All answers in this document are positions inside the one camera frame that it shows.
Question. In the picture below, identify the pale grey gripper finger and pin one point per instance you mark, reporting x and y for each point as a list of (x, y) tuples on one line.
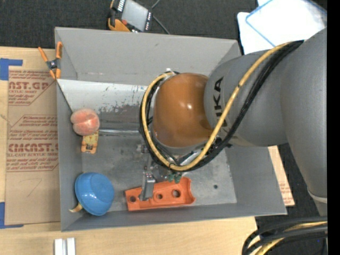
[(145, 188), (151, 186)]

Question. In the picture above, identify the orange plastic block with holes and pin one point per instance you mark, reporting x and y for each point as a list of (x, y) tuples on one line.
[(167, 195)]

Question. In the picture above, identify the blue bowl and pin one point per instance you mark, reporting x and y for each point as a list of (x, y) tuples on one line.
[(95, 193)]

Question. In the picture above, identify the yellow and orange toy figure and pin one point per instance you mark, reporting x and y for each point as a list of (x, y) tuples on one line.
[(89, 143)]

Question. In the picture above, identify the yellow banana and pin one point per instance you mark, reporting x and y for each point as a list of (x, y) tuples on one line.
[(76, 209)]

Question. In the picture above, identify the pink orange peach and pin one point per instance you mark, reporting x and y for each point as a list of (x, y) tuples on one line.
[(85, 121)]

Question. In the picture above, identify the brown cardboard board, red print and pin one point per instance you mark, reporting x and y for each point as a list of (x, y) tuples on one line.
[(32, 190)]

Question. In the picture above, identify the grey metal bin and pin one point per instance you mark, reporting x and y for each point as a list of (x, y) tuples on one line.
[(106, 54)]

